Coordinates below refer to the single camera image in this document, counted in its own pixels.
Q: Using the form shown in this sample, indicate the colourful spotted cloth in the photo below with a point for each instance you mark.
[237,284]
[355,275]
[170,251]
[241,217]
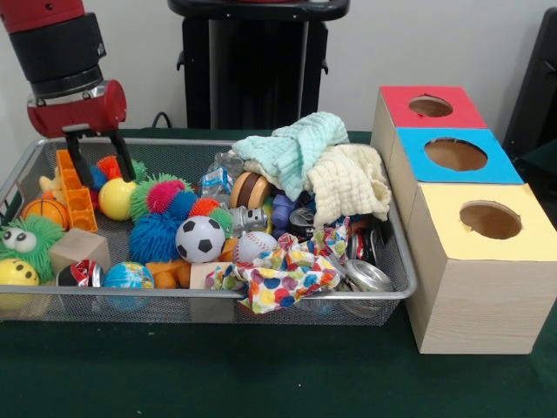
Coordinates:
[278,283]

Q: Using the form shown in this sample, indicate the clear mesh bin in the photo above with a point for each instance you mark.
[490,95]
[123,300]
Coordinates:
[348,311]

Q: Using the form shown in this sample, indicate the orange plastic tray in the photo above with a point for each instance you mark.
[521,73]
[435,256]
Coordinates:
[80,204]

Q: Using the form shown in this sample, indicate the light blue waffle cloth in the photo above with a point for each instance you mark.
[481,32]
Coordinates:
[300,152]

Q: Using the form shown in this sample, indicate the cream waffle cloth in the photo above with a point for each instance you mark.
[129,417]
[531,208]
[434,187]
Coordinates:
[348,183]

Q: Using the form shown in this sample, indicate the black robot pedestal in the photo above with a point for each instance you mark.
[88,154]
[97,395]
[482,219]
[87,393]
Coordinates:
[261,87]

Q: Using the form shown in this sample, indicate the green googly-eyed puffer ball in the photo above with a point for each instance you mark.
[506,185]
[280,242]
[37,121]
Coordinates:
[26,244]

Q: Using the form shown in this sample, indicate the plain yellow ball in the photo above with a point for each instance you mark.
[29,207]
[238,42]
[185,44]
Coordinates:
[116,200]

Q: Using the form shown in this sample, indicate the dark green table cloth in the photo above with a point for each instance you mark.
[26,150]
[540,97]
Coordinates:
[217,370]

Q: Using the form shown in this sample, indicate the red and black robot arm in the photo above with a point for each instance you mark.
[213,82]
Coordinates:
[56,48]

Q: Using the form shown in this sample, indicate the wooden box with three holes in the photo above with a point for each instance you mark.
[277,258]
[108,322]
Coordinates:
[478,305]

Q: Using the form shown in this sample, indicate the black furniture frame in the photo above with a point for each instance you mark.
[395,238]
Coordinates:
[535,87]

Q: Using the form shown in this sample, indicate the large blue spiky ball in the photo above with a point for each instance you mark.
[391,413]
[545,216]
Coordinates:
[152,239]

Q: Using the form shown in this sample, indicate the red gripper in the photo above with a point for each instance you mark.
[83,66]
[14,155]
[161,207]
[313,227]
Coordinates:
[82,111]

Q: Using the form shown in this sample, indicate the orange green spiky caterpillar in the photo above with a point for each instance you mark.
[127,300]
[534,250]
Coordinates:
[109,167]

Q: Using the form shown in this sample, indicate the black and white soccer ball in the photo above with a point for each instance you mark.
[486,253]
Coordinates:
[200,239]

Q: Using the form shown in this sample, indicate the white baseball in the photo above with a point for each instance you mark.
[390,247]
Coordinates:
[254,246]

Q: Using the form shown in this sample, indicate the multicolour spiky caterpillar toy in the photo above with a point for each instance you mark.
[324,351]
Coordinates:
[169,196]

